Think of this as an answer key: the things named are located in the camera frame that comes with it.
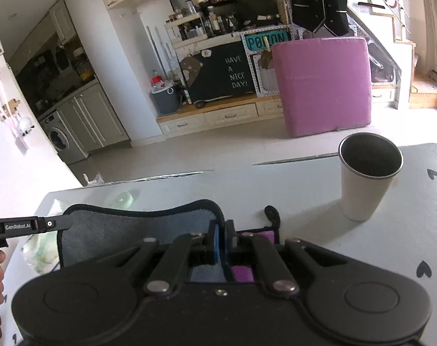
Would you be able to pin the front load washing machine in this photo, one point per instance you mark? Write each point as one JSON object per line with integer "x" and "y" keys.
{"x": 62, "y": 139}

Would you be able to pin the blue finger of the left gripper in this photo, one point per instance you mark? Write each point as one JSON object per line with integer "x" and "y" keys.
{"x": 56, "y": 223}

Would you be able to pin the white paper cup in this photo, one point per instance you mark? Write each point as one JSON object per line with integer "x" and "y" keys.
{"x": 369, "y": 163}

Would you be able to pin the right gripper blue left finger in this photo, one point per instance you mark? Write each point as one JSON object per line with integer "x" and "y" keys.
{"x": 185, "y": 253}

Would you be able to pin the grey bucket with items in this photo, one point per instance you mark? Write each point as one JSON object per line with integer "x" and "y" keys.
{"x": 164, "y": 95}

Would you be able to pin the purple grey microfiber towel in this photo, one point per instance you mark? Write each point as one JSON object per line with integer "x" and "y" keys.
{"x": 98, "y": 231}

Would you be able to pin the cream kitchen cabinet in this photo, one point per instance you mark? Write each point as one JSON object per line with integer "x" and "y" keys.
{"x": 91, "y": 118}

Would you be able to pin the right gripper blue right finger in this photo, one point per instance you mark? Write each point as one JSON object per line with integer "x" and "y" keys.
{"x": 256, "y": 252}

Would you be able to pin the cream drawer cabinet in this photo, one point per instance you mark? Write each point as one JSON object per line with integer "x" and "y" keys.
{"x": 226, "y": 112}

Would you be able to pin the teal potion sign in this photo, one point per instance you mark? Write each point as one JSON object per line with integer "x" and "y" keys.
{"x": 264, "y": 40}

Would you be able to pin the black hanging jacket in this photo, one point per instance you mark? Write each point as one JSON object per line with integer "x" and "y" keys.
{"x": 315, "y": 14}

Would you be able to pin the black board have nice day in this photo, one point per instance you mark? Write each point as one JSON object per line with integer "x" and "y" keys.
{"x": 218, "y": 72}

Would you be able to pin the small round green lid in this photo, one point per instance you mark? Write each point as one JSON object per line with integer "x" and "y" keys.
{"x": 123, "y": 201}

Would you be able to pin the pink upholstered chair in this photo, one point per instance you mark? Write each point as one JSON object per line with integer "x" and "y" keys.
{"x": 324, "y": 84}

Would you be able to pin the white shelf with bottles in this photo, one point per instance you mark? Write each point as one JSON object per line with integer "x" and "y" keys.
{"x": 186, "y": 26}

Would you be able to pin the soft tissue pack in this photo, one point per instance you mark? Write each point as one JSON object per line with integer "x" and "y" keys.
{"x": 40, "y": 252}

